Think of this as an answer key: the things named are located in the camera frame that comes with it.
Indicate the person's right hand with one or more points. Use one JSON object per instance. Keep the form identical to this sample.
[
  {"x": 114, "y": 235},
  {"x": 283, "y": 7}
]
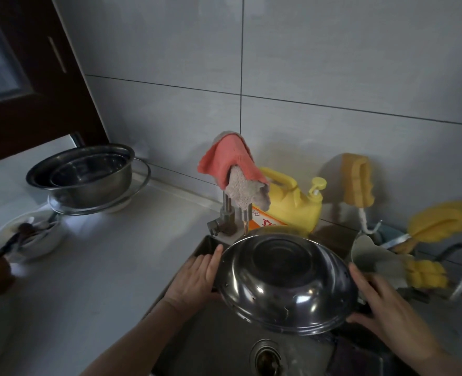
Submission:
[{"x": 395, "y": 313}]

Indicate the person's left hand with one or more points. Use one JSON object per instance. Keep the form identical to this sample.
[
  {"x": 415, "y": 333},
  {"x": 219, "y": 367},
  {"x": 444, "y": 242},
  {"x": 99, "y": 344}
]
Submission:
[{"x": 190, "y": 281}]

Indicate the person's right thumb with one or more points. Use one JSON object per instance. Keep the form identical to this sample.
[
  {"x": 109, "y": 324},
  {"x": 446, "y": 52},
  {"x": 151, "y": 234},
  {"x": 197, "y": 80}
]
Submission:
[{"x": 359, "y": 317}]

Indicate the large stainless steel bowl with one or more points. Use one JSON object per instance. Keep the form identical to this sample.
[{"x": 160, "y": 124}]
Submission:
[{"x": 286, "y": 281}]

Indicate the person's left forearm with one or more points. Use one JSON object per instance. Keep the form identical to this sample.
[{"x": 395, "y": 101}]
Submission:
[{"x": 137, "y": 340}]

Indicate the person's right forearm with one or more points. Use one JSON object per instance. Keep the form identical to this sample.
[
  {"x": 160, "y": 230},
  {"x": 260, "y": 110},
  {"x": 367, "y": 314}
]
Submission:
[{"x": 448, "y": 360}]

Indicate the pale grey rag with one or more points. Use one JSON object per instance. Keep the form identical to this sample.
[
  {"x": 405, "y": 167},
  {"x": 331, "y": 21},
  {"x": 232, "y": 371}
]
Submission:
[{"x": 376, "y": 258}]

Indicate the yellow ribbed sponge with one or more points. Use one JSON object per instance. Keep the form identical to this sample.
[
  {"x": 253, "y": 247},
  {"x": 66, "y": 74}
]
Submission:
[{"x": 427, "y": 273}]

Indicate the light blue container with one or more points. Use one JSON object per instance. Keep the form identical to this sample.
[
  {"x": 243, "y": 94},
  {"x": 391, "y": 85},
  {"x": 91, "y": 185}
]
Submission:
[{"x": 391, "y": 234}]

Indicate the sink drain strainer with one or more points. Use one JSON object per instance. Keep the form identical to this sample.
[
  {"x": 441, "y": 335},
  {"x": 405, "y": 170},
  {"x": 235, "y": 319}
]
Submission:
[{"x": 267, "y": 358}]

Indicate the yellow detergent bottle with pump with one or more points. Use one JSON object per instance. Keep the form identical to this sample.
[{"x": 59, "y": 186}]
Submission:
[{"x": 293, "y": 203}]

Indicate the stainless steel sink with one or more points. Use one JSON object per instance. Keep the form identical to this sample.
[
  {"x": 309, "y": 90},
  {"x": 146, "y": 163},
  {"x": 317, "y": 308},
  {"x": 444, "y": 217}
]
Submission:
[{"x": 215, "y": 340}]

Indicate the stainless steel faucet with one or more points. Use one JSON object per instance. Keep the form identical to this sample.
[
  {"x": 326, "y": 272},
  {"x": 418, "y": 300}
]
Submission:
[{"x": 225, "y": 223}]

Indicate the beige dish cloth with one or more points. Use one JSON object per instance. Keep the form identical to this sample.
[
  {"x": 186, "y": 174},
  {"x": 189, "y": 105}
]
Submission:
[{"x": 241, "y": 187}]

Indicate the pink dish cloth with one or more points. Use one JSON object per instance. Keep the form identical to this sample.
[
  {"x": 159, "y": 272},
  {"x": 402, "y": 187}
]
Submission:
[{"x": 233, "y": 154}]

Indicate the glass lid with steel rim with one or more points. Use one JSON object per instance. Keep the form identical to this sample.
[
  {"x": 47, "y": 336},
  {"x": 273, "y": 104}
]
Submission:
[{"x": 137, "y": 187}]

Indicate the deep stainless steel pot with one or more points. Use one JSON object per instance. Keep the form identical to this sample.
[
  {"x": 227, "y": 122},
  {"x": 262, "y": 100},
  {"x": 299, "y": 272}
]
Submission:
[{"x": 90, "y": 187}]

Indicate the small stainless steel bowl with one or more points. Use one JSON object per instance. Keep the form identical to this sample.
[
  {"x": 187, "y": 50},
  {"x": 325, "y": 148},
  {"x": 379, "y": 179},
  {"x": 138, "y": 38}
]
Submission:
[{"x": 86, "y": 170}]

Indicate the white ceramic bowl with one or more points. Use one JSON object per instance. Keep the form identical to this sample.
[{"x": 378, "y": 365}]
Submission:
[{"x": 39, "y": 246}]

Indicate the dark utensils in bowl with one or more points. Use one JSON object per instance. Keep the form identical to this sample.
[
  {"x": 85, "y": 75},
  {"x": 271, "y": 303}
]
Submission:
[{"x": 27, "y": 232}]

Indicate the dark brown window frame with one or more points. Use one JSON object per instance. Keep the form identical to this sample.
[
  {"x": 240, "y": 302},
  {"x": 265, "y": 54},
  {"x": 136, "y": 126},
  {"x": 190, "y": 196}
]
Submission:
[{"x": 27, "y": 93}]

